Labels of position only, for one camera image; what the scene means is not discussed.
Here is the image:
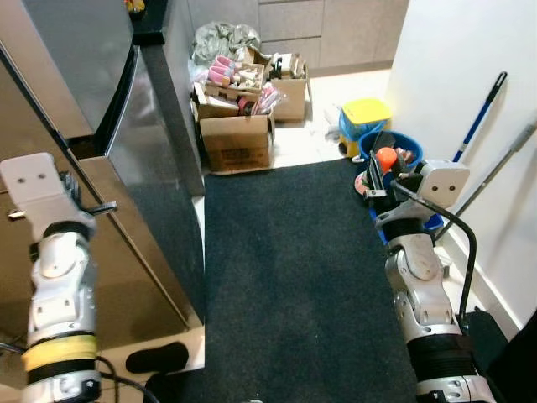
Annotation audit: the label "blue plastic bucket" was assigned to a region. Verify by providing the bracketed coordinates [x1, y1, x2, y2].
[357, 128, 425, 202]

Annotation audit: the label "pink plastic handle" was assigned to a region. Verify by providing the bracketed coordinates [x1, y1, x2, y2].
[208, 57, 246, 86]

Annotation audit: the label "silver fridge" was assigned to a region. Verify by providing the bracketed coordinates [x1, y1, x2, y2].
[0, 0, 206, 353]

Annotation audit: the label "blue long-handled dustpan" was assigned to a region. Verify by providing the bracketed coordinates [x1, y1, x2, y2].
[369, 71, 508, 246]

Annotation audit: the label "grey handled broom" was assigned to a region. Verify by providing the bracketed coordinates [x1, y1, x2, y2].
[436, 124, 537, 246]

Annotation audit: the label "bright blue left wrist camera mount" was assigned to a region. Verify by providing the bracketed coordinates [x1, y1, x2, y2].
[0, 153, 86, 243]

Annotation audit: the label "beige kitchen cabinets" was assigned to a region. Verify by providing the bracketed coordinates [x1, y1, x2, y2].
[186, 0, 412, 78]

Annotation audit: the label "open cardboard box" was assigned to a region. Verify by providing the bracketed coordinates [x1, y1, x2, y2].
[191, 55, 271, 120]

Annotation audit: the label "grey plastic bag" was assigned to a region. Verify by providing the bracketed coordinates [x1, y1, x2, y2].
[193, 21, 263, 68]

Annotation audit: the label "small brown cardboard box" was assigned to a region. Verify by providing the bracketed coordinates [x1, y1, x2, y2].
[267, 52, 311, 123]

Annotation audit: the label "small orange cap bottle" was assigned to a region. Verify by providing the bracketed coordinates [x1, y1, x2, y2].
[375, 147, 400, 175]

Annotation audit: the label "yellow lid trash bin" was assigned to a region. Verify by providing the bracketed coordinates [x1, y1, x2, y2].
[338, 97, 394, 160]

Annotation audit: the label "black kitchen counter cabinet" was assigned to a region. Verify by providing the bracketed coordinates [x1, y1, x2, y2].
[130, 0, 206, 198]

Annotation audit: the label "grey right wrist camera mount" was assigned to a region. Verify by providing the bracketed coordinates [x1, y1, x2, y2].
[373, 160, 471, 243]

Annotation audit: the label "black slipper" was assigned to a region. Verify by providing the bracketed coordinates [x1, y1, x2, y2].
[126, 342, 190, 375]

